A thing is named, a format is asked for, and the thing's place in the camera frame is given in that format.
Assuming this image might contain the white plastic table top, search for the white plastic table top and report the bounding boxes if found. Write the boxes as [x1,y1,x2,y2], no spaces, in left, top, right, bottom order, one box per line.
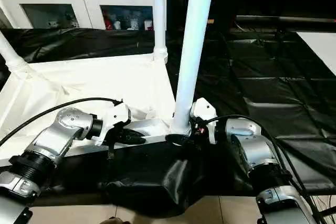
[0,55,193,165]

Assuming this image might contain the black mat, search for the black mat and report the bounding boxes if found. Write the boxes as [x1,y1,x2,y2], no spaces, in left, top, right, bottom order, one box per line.
[0,25,336,218]

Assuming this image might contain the white flat board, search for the white flat board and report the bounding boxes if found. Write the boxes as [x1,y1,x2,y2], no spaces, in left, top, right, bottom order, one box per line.
[296,31,336,76]

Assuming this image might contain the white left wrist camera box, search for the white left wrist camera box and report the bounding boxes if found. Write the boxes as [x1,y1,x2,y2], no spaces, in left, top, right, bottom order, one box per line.
[93,102,132,146]

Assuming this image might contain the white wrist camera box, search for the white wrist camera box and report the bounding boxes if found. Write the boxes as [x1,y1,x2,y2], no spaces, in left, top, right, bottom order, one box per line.
[93,102,132,146]
[190,98,218,145]

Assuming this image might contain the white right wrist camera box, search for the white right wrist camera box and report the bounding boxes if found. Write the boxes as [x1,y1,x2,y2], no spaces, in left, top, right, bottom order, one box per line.
[190,98,218,145]

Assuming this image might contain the black metal rail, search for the black metal rail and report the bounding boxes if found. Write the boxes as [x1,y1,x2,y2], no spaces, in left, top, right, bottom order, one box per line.
[235,15,336,25]

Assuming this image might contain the thin black floor cables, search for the thin black floor cables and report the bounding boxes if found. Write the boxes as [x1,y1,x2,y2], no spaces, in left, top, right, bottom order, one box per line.
[310,195,336,224]

